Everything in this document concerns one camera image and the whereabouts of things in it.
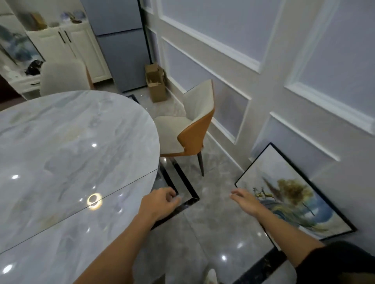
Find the black bag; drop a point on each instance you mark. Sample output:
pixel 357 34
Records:
pixel 34 68

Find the low white drawer bench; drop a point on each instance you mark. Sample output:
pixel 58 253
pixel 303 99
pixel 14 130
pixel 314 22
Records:
pixel 25 85

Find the person's black shirt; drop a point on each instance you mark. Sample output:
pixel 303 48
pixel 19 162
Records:
pixel 337 263

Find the open brown cardboard box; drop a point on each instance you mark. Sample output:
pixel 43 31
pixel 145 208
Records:
pixel 156 87

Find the person's left hand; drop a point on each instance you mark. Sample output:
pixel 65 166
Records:
pixel 158 204

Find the dark brown door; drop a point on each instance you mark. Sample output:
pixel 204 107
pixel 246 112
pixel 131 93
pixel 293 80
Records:
pixel 3 87

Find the person's white shoe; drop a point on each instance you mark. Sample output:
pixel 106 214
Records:
pixel 211 277

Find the cream orange chair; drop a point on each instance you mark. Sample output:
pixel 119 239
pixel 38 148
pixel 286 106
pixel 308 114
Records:
pixel 63 77
pixel 193 137

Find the black framed abstract painting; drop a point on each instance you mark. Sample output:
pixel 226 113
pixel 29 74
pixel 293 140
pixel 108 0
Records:
pixel 293 199

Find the person's right hand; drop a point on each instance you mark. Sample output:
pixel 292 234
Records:
pixel 249 203

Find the person's left forearm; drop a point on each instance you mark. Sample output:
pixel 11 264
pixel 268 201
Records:
pixel 114 254

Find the blue abstract framed painting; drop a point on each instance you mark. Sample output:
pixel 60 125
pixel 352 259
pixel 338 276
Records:
pixel 17 44

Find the grey refrigerator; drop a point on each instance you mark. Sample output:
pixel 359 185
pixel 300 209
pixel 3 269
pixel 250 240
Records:
pixel 123 52

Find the grey marble dining table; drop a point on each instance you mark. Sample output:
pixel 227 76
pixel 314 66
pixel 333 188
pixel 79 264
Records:
pixel 58 146

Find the person's right forearm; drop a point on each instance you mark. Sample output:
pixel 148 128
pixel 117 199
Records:
pixel 287 234

